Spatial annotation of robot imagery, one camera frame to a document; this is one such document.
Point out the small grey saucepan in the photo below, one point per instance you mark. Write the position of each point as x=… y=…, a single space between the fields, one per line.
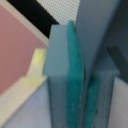
x=102 y=31

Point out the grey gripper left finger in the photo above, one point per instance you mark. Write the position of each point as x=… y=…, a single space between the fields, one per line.
x=64 y=68

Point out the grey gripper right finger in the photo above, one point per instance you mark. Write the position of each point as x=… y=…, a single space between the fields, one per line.
x=98 y=100

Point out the beige woven placemat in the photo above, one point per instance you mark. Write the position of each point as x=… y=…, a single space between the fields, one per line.
x=61 y=10

